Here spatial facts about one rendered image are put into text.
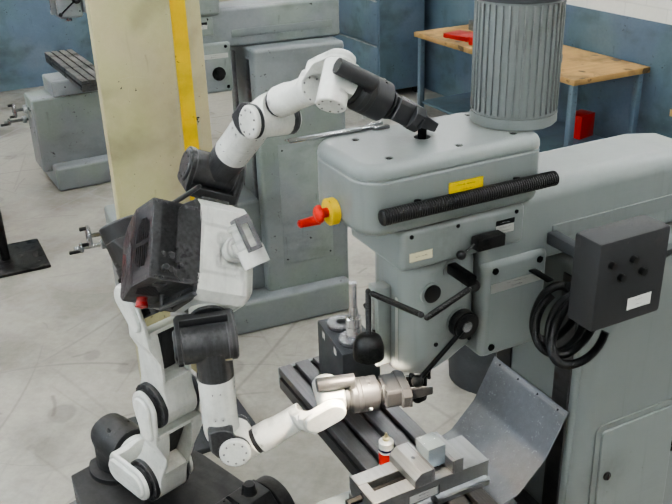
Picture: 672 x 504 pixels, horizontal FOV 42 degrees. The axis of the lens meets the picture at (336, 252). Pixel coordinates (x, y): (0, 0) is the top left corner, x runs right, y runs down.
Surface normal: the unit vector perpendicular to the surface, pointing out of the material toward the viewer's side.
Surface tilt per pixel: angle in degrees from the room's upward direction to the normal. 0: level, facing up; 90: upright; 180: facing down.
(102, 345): 0
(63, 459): 0
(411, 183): 90
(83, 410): 0
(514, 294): 90
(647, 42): 90
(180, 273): 58
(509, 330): 90
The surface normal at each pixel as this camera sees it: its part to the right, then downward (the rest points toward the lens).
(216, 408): 0.09, 0.34
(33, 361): -0.03, -0.90
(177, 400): 0.71, 0.12
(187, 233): 0.59, -0.25
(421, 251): 0.46, 0.36
